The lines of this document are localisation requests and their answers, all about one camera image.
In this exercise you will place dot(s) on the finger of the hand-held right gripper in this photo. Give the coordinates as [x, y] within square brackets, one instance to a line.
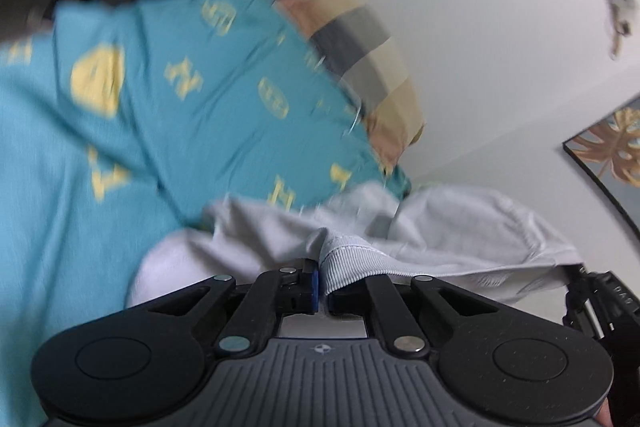
[582, 302]

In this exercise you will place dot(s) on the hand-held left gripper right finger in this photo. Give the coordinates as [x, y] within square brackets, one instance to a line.
[345, 298]

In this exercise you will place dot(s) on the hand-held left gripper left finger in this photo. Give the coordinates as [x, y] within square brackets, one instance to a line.
[314, 291]

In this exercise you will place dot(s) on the light grey garment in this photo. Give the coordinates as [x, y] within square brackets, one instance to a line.
[450, 232]

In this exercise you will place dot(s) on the teal printed bed sheet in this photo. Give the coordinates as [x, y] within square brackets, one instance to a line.
[200, 107]

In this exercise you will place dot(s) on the checked pillow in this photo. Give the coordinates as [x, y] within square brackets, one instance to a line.
[365, 57]

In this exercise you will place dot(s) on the framed leaf wall picture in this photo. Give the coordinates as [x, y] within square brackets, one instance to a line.
[607, 152]

